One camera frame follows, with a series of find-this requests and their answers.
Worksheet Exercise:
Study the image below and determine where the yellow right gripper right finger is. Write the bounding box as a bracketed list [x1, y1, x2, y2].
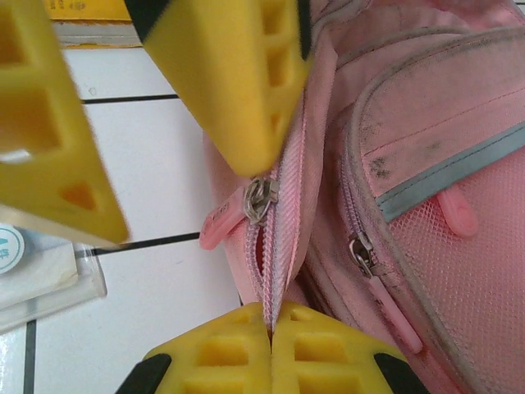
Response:
[272, 301, 428, 394]

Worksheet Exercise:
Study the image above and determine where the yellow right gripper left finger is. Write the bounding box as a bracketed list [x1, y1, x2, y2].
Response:
[116, 304, 274, 394]

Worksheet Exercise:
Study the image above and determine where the yellow picture book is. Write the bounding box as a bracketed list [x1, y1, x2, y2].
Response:
[48, 0, 143, 49]

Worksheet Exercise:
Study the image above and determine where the ruler set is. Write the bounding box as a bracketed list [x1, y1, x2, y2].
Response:
[0, 221, 110, 332]

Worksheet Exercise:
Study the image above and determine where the pink school backpack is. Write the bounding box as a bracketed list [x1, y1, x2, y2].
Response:
[199, 0, 525, 394]

